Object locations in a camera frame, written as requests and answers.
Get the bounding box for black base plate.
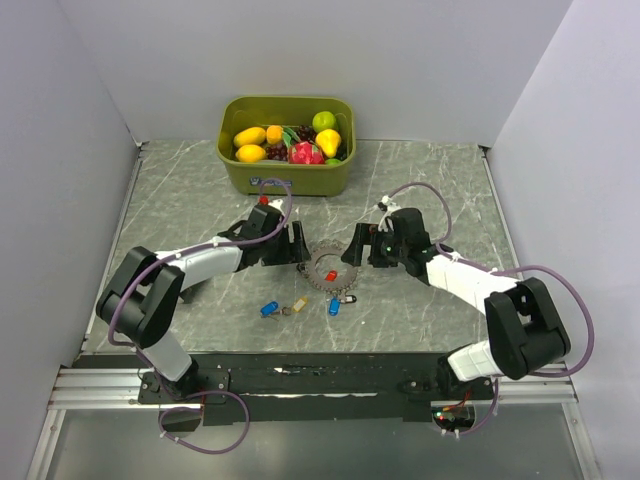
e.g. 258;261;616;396
138;353;493;426

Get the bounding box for upper yellow mango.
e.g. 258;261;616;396
233;126;266;148

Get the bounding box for blue key tag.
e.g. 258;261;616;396
260;301;280;319
328;298;341;316

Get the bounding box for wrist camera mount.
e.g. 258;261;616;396
378;195;401;231
258;195;287;215

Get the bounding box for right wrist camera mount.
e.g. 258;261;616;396
378;195;401;231

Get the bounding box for pink dragon fruit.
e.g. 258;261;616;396
288;141;325;165

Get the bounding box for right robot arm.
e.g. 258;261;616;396
341;208;571;399

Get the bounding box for yellow pear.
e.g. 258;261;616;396
315;129;342;158

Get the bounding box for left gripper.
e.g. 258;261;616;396
260;220;311;266

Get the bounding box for olive green plastic basket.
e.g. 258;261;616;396
217;96;356;196

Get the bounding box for lower yellow mango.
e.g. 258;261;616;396
235;144;268;163

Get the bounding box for green apple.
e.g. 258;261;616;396
312;111;337;133

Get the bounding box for blue key tag on table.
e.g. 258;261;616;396
260;301;280;319

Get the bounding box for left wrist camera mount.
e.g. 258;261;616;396
258;195;287;215

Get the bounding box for orange fruit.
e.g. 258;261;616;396
265;125;284;146

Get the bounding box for yellow key tag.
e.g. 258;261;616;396
280;297;308;316

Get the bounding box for yellow mango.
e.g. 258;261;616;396
233;126;266;148
235;144;268;163

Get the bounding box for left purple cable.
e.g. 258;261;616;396
106;177;294;456

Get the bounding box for aluminium rail frame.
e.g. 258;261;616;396
48;368;578;410

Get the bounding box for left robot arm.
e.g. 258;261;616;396
95;204;310;402

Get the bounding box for dark red grapes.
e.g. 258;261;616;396
266;143;289;161

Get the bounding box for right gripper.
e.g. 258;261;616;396
341;222;409;268

